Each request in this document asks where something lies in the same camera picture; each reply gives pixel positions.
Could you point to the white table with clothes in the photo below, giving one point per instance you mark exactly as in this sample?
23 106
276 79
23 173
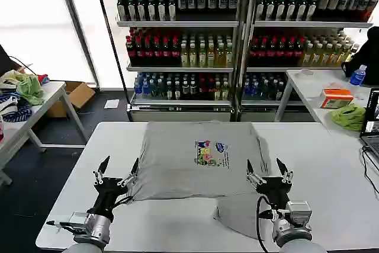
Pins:
50 93

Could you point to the brown cardboard box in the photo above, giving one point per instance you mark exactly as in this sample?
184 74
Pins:
80 93

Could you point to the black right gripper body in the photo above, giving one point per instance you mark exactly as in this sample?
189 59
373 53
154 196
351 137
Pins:
275 190

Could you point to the small red and blue garment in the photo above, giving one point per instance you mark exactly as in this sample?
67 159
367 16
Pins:
44 78

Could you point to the shelf of bottled drinks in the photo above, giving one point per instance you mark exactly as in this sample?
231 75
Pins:
183 42
296 42

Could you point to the light green garment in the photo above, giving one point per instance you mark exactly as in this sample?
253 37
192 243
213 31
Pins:
29 88

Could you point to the grey printed t-shirt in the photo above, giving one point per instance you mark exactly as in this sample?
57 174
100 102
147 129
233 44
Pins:
177 170

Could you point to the blue and white striped garment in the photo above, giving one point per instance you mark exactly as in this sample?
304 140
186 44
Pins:
17 110

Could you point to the orange and white box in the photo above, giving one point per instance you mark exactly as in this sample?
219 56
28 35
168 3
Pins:
336 99

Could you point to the blue water bottle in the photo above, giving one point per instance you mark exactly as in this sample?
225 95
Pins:
358 76

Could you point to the white paper sheet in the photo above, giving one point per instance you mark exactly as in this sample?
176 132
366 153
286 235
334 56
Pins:
111 104

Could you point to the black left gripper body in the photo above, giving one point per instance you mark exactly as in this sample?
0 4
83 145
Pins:
108 190

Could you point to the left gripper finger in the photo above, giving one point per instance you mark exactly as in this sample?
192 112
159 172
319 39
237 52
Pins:
104 166
134 168

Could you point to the thin black pole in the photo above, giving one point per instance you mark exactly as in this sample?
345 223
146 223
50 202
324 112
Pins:
110 33

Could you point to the white side table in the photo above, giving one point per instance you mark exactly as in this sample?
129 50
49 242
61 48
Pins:
308 87

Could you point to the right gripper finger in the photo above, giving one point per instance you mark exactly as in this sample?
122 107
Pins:
282 167
251 171

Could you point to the black laptop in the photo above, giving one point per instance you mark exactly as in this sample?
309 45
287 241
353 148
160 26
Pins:
371 116

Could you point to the grey metal pole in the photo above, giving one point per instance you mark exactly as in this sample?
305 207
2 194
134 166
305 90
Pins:
77 28

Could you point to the green cloth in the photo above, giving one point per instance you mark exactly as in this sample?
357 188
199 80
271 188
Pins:
349 118

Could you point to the small round clear lid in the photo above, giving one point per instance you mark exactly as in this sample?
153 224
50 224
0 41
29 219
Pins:
306 72

